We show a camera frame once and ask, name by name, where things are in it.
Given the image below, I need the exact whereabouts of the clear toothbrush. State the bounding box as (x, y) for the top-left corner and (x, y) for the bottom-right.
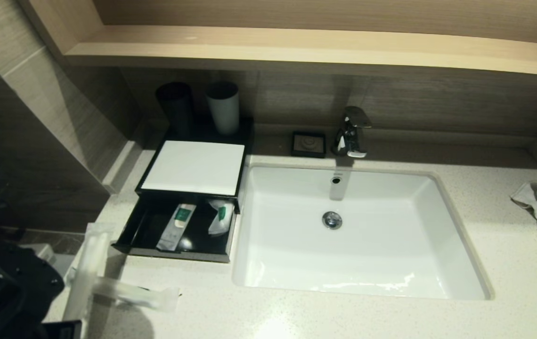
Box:
(63, 223), (114, 322)

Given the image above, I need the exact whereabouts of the long clear toothbrush packet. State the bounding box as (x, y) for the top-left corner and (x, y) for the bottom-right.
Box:
(93, 275), (182, 312)

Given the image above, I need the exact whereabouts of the black tray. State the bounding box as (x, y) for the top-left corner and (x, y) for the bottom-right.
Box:
(111, 192), (239, 263)

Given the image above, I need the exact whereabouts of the small plain white sachet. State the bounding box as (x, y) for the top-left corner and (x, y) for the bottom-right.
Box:
(209, 202), (235, 235)

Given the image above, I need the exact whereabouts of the grey plastic cup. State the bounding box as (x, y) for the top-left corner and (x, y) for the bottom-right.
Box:
(206, 82), (241, 137)

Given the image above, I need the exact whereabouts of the black amenity box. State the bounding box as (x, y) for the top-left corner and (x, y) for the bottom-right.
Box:
(136, 117), (255, 215)

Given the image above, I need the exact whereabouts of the grey sachet with green label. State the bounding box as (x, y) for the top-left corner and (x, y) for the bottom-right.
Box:
(156, 203), (197, 251)

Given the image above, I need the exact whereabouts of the black cup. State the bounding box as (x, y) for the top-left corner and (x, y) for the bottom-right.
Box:
(155, 82), (197, 139)

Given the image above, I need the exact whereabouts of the chrome drain stopper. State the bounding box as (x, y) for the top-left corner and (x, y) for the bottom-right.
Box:
(322, 211), (343, 230)

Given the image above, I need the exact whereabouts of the black soap dish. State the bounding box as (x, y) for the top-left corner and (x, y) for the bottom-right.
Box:
(291, 131), (326, 159)

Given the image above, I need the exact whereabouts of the white sink basin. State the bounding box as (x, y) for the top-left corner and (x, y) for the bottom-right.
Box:
(232, 164), (494, 300)

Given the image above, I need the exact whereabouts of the chrome faucet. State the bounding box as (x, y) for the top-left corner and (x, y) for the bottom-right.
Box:
(332, 106), (372, 159)

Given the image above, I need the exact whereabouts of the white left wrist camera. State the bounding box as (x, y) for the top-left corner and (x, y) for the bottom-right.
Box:
(35, 243), (56, 264)

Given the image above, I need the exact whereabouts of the wooden wall shelf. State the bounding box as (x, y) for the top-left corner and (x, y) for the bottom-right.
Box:
(16, 0), (537, 88)

